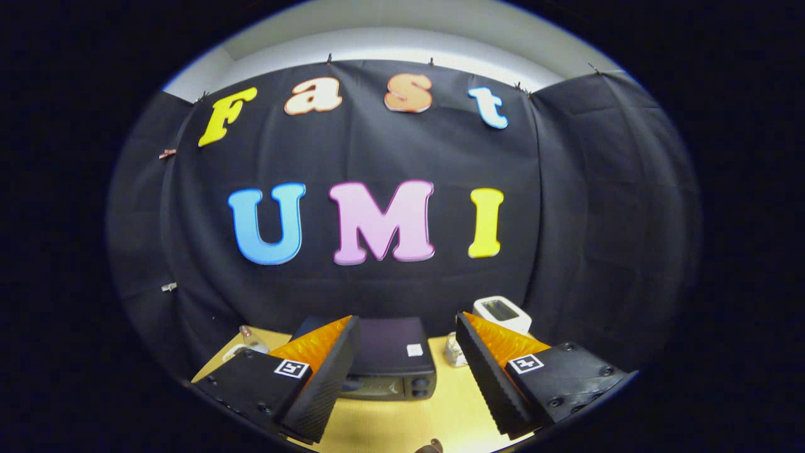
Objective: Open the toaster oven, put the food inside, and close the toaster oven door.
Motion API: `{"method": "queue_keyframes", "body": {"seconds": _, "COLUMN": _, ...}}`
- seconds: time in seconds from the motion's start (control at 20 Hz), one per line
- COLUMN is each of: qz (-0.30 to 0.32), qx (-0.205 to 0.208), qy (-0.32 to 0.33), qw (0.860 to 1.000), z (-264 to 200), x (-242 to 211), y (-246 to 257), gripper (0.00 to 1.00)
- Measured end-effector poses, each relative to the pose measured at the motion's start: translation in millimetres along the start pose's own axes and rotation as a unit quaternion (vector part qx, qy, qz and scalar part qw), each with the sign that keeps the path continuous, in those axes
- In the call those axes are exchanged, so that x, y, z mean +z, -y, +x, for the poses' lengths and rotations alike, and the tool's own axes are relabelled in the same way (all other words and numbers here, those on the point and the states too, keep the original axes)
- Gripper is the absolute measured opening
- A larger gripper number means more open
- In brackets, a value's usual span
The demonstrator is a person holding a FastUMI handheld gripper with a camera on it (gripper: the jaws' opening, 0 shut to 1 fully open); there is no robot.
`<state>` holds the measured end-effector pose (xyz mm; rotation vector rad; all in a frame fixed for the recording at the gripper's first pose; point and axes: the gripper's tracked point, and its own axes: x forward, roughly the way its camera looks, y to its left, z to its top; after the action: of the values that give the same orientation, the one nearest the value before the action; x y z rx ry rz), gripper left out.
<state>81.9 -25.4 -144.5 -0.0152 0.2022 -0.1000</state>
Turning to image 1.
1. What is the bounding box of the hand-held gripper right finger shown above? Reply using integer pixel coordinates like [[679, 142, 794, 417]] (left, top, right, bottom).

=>
[[456, 311, 630, 440]]

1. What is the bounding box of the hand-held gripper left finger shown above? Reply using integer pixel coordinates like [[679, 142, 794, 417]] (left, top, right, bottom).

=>
[[192, 315, 362, 444]]

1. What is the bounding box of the black toaster oven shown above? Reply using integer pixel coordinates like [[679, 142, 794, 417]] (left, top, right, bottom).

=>
[[294, 316, 438, 401]]

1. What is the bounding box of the white toaster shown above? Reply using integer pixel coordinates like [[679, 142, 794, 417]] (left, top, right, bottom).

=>
[[473, 296, 533, 335]]

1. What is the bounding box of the clear plastic water bottle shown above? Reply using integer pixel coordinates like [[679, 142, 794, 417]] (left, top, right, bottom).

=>
[[239, 325, 270, 354]]

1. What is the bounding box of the black backdrop cloth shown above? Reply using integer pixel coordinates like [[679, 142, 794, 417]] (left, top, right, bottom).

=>
[[107, 60, 704, 384]]

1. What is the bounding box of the row of black cloth clips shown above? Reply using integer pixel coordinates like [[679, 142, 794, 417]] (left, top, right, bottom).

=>
[[198, 53, 603, 101]]

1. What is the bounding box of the wire mesh basket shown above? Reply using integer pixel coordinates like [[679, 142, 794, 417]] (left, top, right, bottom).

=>
[[444, 332, 469, 367]]

